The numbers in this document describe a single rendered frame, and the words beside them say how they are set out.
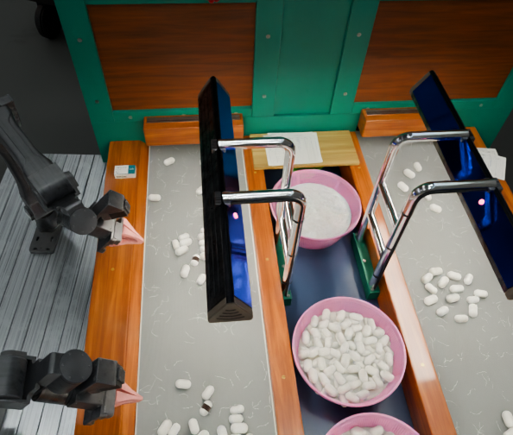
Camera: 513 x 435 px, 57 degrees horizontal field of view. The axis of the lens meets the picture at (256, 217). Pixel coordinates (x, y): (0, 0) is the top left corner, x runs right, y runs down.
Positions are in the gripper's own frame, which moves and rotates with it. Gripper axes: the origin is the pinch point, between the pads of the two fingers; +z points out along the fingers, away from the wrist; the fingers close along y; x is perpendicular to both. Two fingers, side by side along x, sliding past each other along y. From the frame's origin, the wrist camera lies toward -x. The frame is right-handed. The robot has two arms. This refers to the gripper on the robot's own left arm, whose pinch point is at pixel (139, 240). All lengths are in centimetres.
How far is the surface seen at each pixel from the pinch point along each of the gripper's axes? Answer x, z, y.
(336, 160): -31, 49, 32
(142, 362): 8.7, 7.5, -26.5
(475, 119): -65, 86, 46
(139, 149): 9.3, 3.3, 41.5
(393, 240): -45, 40, -10
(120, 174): 10.9, -1.4, 29.4
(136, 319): 9.2, 5.6, -15.9
